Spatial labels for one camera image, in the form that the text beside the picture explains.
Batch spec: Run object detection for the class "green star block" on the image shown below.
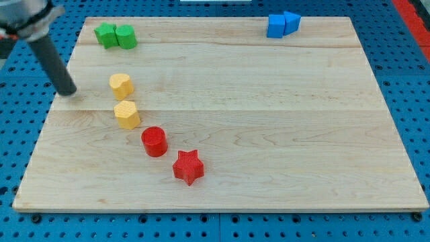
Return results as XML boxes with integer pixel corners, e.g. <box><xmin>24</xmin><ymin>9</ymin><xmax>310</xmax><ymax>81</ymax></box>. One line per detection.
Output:
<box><xmin>94</xmin><ymin>22</ymin><xmax>118</xmax><ymax>49</ymax></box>

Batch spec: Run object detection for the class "yellow hexagon block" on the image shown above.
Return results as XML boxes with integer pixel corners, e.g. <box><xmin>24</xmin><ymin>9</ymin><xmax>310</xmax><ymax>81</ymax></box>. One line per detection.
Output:
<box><xmin>114</xmin><ymin>100</ymin><xmax>140</xmax><ymax>130</ymax></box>

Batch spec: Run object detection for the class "grey robot arm flange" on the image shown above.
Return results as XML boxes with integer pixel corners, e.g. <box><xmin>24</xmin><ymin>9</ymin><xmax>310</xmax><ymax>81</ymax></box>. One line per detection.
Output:
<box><xmin>1</xmin><ymin>0</ymin><xmax>65</xmax><ymax>42</ymax></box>

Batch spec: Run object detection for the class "red cylinder block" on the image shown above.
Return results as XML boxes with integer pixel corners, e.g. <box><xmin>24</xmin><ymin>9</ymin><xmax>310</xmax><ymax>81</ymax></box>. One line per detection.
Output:
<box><xmin>141</xmin><ymin>126</ymin><xmax>168</xmax><ymax>157</ymax></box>

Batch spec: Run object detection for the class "light wooden board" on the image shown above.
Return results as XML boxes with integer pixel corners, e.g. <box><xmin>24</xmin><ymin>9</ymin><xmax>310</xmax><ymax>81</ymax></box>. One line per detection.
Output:
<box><xmin>13</xmin><ymin>17</ymin><xmax>429</xmax><ymax>213</ymax></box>

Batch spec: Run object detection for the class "yellow heart block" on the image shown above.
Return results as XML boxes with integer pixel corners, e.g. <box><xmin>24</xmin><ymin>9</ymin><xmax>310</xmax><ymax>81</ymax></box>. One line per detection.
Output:
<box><xmin>109</xmin><ymin>73</ymin><xmax>134</xmax><ymax>101</ymax></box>

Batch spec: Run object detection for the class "red star block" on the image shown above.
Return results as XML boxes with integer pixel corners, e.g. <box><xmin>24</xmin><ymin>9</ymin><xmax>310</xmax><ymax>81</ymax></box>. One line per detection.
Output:
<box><xmin>172</xmin><ymin>150</ymin><xmax>204</xmax><ymax>186</ymax></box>

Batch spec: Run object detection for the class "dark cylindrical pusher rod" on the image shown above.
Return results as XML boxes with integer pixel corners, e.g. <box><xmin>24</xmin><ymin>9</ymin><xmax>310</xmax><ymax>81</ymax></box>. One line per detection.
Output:
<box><xmin>28</xmin><ymin>35</ymin><xmax>77</xmax><ymax>96</ymax></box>

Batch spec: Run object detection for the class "green cylinder block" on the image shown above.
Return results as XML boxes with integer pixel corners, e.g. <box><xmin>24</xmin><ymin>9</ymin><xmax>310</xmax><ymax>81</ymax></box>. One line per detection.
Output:
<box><xmin>115</xmin><ymin>25</ymin><xmax>137</xmax><ymax>49</ymax></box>

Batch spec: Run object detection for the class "blue cube block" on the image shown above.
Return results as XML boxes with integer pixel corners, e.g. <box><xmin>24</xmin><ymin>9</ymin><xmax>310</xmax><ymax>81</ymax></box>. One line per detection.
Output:
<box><xmin>267</xmin><ymin>14</ymin><xmax>286</xmax><ymax>38</ymax></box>

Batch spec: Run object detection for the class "blue triangle block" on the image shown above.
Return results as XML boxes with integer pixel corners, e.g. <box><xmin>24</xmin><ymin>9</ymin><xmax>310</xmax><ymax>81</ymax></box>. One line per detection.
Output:
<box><xmin>284</xmin><ymin>11</ymin><xmax>301</xmax><ymax>36</ymax></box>

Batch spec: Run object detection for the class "red strip at edge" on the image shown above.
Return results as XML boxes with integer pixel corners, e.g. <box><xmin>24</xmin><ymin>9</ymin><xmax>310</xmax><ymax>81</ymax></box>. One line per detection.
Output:
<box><xmin>392</xmin><ymin>0</ymin><xmax>429</xmax><ymax>61</ymax></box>

